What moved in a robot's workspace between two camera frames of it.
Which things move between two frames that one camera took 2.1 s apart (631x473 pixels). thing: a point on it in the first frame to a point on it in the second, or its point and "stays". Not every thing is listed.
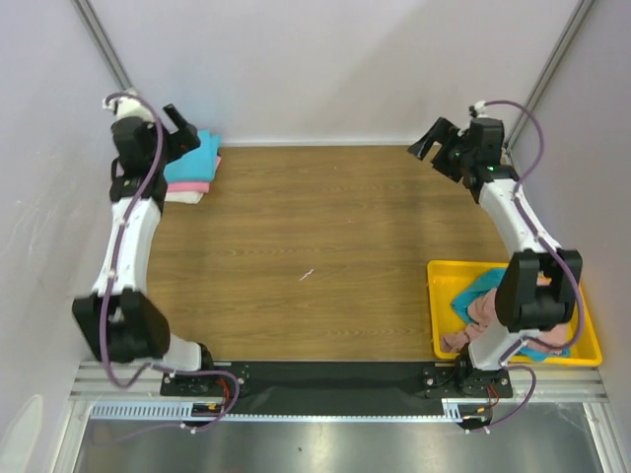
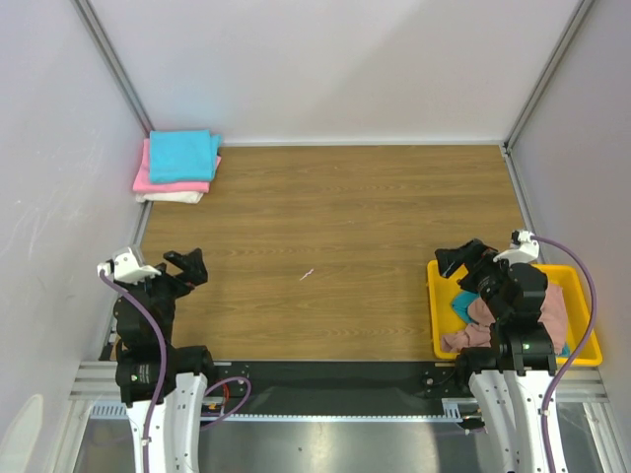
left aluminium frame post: (104, 45) stays
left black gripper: (183, 140) to (192, 269)
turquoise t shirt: (199, 163) stays
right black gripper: (445, 154) to (469, 261)
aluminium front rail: (96, 382) stays
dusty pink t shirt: (482, 313) stays
